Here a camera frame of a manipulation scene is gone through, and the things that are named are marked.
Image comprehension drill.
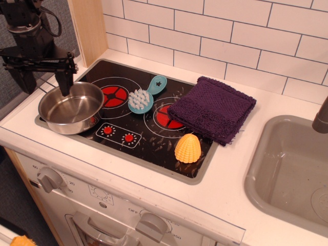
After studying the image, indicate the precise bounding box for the grey faucet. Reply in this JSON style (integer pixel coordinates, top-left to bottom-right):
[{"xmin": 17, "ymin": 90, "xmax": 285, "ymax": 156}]
[{"xmin": 312, "ymin": 97, "xmax": 328, "ymax": 134}]

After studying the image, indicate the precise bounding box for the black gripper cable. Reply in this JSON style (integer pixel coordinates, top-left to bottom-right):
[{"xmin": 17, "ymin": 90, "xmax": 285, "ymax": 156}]
[{"xmin": 38, "ymin": 6, "xmax": 63, "ymax": 38}]

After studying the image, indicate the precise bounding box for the grey right oven dial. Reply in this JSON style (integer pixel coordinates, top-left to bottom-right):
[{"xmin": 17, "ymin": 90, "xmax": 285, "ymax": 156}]
[{"xmin": 135, "ymin": 213, "xmax": 168, "ymax": 243}]

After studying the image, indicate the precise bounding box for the metal pot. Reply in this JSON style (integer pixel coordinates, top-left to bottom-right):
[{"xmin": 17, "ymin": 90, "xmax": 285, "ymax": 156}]
[{"xmin": 38, "ymin": 81, "xmax": 105, "ymax": 135}]

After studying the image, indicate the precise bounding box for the orange fuzzy object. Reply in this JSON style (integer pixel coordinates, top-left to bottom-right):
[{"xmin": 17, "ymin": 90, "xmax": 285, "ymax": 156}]
[{"xmin": 10, "ymin": 235, "xmax": 36, "ymax": 246}]

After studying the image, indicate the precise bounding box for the grey oven dial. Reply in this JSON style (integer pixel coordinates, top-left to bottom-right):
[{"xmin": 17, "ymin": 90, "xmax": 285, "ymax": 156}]
[
  {"xmin": 37, "ymin": 167, "xmax": 63, "ymax": 193},
  {"xmin": 135, "ymin": 213, "xmax": 168, "ymax": 243}
]

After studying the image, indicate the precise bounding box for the red right stove knob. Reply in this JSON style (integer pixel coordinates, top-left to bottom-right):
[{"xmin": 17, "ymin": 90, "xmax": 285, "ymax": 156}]
[{"xmin": 124, "ymin": 134, "xmax": 134, "ymax": 143}]

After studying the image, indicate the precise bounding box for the purple folded cloth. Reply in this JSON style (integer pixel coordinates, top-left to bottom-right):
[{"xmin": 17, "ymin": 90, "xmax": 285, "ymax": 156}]
[{"xmin": 168, "ymin": 76, "xmax": 257, "ymax": 146}]

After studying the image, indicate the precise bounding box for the grey left oven dial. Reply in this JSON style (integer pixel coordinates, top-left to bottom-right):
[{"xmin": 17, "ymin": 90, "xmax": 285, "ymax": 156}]
[{"xmin": 37, "ymin": 167, "xmax": 63, "ymax": 193}]

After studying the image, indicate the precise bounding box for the red stove knob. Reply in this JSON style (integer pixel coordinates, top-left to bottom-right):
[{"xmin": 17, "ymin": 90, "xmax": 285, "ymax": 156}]
[
  {"xmin": 124, "ymin": 134, "xmax": 134, "ymax": 143},
  {"xmin": 103, "ymin": 126, "xmax": 113, "ymax": 135}
]

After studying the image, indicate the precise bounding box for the grey sink basin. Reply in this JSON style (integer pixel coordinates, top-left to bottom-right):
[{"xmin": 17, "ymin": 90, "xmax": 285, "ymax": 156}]
[{"xmin": 244, "ymin": 115, "xmax": 327, "ymax": 237}]

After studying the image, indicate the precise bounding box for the blue dish brush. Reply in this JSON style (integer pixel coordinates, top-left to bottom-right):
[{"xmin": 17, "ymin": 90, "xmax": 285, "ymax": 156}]
[{"xmin": 128, "ymin": 75, "xmax": 167, "ymax": 114}]

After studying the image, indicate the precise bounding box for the red left stove knob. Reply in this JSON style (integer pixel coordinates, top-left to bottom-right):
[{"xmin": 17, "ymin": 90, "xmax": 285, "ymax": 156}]
[{"xmin": 103, "ymin": 126, "xmax": 113, "ymax": 135}]

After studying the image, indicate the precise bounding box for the black toy stovetop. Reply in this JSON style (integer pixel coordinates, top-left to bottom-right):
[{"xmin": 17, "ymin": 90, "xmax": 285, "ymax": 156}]
[{"xmin": 72, "ymin": 59, "xmax": 217, "ymax": 185}]

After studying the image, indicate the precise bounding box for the yellow toy corn piece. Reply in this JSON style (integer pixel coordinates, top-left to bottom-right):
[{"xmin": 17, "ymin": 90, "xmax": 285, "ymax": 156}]
[{"xmin": 175, "ymin": 134, "xmax": 201, "ymax": 163}]

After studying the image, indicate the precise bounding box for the white toy oven front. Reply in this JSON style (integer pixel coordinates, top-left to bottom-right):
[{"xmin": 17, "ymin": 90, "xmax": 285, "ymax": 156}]
[{"xmin": 17, "ymin": 154, "xmax": 244, "ymax": 245}]

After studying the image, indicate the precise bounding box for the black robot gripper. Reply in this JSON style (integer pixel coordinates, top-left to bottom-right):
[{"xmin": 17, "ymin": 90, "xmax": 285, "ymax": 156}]
[{"xmin": 1, "ymin": 1, "xmax": 77, "ymax": 97}]

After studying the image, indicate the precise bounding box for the wooden post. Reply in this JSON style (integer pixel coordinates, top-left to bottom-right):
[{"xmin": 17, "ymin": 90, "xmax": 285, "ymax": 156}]
[{"xmin": 68, "ymin": 0, "xmax": 108, "ymax": 68}]

